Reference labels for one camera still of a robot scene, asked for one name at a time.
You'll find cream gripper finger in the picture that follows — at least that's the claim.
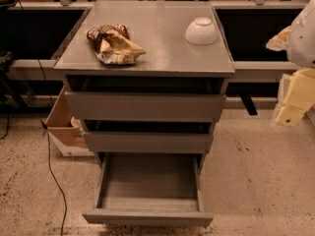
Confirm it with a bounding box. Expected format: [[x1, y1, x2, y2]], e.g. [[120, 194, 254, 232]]
[[266, 27, 290, 51]]

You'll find grey top drawer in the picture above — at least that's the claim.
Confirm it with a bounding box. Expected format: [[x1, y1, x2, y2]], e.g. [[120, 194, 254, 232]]
[[66, 75, 225, 122]]

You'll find grey bottom drawer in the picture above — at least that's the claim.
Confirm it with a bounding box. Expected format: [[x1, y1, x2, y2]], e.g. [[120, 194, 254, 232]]
[[83, 153, 213, 227]]

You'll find open cardboard box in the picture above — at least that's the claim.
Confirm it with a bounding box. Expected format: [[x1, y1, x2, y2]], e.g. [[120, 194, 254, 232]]
[[45, 88, 94, 156]]

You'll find grey drawer cabinet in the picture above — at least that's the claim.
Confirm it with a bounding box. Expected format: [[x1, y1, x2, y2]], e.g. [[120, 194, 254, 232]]
[[53, 0, 236, 169]]

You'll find white upturned bowl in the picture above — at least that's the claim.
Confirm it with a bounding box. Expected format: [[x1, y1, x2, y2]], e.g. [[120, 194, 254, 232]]
[[185, 17, 217, 45]]

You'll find grey middle drawer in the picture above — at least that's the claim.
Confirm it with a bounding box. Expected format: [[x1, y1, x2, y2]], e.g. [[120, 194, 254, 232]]
[[84, 120, 213, 153]]

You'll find black cable on floor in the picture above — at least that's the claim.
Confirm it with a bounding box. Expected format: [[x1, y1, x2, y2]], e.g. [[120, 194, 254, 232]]
[[39, 119, 68, 236]]

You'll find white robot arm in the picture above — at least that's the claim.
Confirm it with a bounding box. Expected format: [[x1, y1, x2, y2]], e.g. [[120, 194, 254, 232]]
[[266, 0, 315, 127]]

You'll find crumpled brown snack bag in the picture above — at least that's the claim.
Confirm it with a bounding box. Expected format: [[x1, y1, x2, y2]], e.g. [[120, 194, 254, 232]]
[[85, 24, 146, 65]]

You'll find grey drawer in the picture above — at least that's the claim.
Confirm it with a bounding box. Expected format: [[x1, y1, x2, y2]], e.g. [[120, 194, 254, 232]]
[[66, 75, 225, 122], [83, 153, 213, 227], [84, 120, 213, 153]]

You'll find black bracket under rail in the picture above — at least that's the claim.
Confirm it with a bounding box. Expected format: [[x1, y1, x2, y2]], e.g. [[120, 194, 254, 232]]
[[240, 94, 258, 116]]

